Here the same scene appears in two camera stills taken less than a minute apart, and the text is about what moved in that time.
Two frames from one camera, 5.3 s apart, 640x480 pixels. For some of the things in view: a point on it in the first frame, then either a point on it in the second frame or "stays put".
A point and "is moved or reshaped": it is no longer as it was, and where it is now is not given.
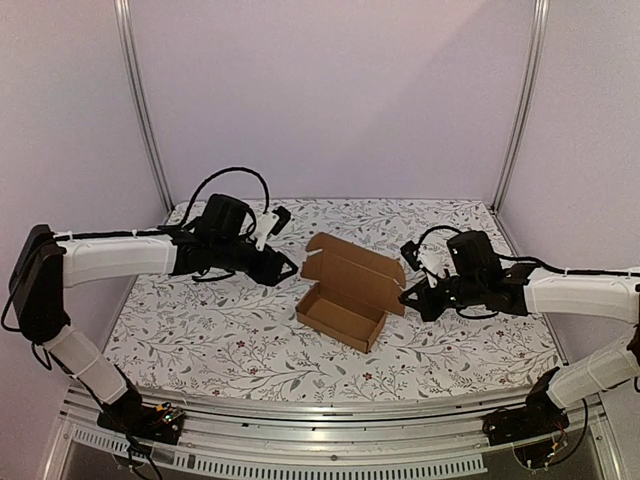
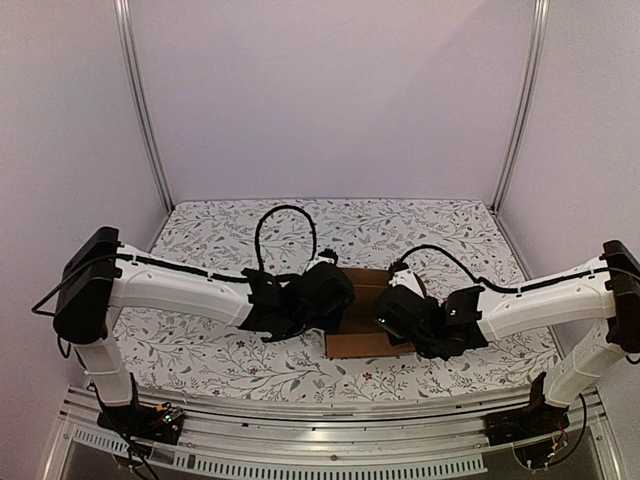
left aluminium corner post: (125, 40) stays put
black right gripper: (435, 293) -> (388, 312)
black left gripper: (266, 272) -> (334, 322)
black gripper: (270, 223) -> (329, 253)
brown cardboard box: (355, 290) is moved or reshaped
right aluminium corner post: (541, 12) stays put
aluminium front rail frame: (329, 435) stays put
